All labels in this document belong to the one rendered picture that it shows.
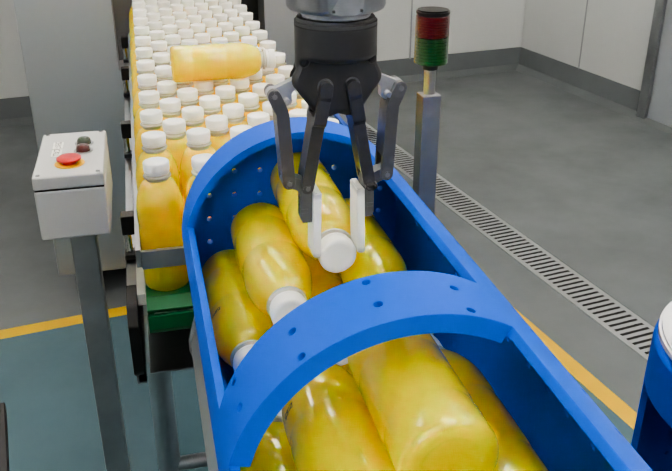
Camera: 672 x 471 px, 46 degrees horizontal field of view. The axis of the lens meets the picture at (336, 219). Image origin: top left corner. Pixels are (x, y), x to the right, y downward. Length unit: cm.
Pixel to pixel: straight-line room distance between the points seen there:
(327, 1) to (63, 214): 66
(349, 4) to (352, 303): 26
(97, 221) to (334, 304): 70
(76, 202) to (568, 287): 229
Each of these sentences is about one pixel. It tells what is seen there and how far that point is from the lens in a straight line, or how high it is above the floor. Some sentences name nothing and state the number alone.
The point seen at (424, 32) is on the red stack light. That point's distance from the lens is 150.
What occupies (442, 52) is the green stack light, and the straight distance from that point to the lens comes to 152.
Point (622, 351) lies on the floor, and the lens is 287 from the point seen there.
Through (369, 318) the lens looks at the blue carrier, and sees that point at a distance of 56.
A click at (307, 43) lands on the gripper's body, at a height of 137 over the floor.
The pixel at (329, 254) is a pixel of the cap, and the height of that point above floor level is 116.
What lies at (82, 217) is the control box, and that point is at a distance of 124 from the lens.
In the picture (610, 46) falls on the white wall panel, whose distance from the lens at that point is 560.
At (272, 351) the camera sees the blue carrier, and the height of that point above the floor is 120.
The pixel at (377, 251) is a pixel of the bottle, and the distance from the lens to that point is 84.
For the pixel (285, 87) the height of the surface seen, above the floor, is 133.
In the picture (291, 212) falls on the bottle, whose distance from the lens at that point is 86.
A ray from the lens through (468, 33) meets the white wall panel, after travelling 611.
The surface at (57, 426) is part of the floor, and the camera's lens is 253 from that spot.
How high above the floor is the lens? 153
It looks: 25 degrees down
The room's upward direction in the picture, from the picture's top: straight up
